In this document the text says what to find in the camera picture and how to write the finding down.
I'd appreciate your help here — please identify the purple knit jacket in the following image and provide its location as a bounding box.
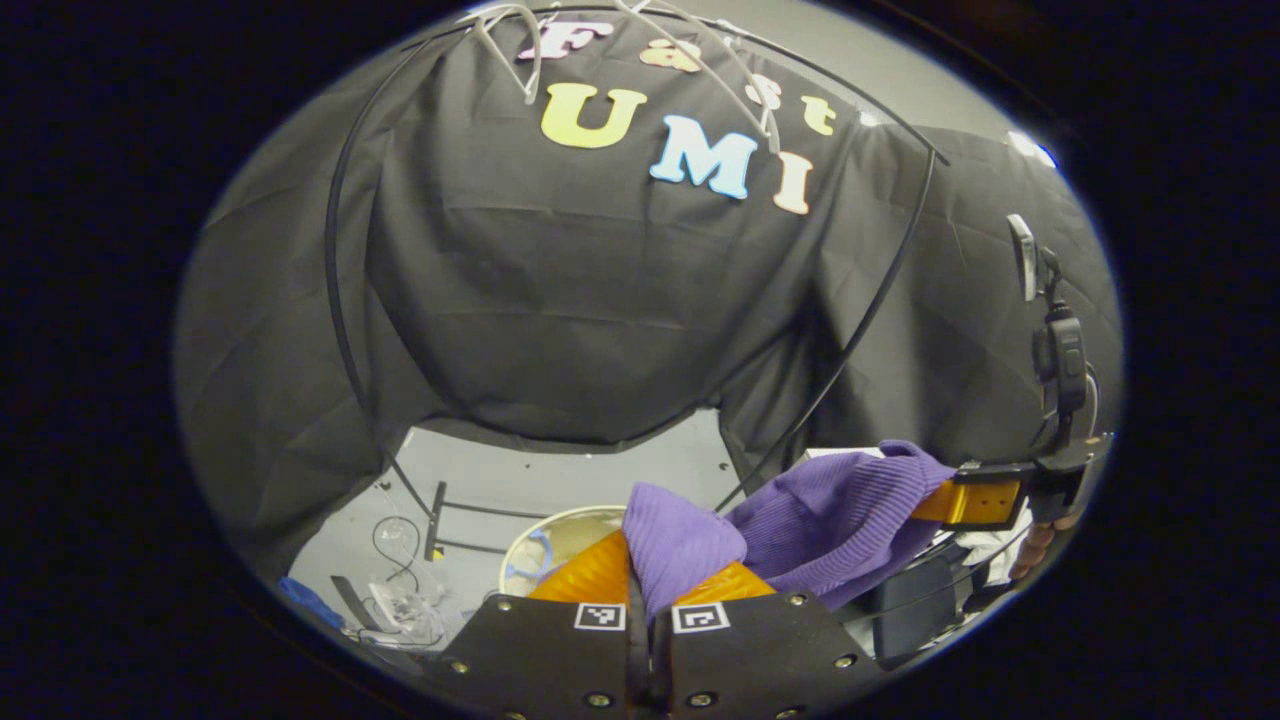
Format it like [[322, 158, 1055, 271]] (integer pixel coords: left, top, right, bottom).
[[622, 440, 956, 616]]

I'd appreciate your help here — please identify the black cable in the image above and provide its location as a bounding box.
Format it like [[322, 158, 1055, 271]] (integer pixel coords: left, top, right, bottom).
[[372, 515, 421, 591]]

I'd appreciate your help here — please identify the beige laundry hamper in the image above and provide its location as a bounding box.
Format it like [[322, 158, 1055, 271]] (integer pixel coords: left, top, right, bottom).
[[498, 505, 631, 598]]

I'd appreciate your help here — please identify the white plastic hanger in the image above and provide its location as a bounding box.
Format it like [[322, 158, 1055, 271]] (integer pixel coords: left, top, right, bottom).
[[470, 3, 546, 106], [612, 0, 783, 153]]

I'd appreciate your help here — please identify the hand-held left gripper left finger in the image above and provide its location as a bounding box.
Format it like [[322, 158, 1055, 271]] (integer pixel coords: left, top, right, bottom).
[[420, 528, 646, 720]]

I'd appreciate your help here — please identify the blue cloth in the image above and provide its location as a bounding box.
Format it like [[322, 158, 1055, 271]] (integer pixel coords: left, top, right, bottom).
[[278, 577, 346, 631]]

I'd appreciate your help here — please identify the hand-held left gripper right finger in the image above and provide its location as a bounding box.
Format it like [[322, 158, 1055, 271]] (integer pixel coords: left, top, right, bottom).
[[650, 560, 889, 720]]

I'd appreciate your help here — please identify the black box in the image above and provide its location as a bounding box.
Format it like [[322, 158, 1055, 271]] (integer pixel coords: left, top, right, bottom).
[[868, 555, 966, 661]]

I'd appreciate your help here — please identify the white cloth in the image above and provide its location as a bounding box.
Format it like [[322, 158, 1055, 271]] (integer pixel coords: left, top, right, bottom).
[[950, 520, 1031, 586]]

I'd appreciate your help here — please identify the ceiling light panel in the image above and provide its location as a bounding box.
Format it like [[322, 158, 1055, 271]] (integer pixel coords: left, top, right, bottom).
[[1008, 130, 1058, 169]]

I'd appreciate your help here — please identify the black backdrop cloth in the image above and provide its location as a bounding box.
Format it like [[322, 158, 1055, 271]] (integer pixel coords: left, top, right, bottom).
[[175, 10, 1126, 581]]

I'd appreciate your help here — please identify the clear plastic bag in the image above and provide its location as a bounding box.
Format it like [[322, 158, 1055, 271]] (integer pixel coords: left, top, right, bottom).
[[365, 580, 446, 646]]

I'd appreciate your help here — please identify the black clothes rack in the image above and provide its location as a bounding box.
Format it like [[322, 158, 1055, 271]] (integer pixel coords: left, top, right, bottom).
[[323, 5, 951, 561]]

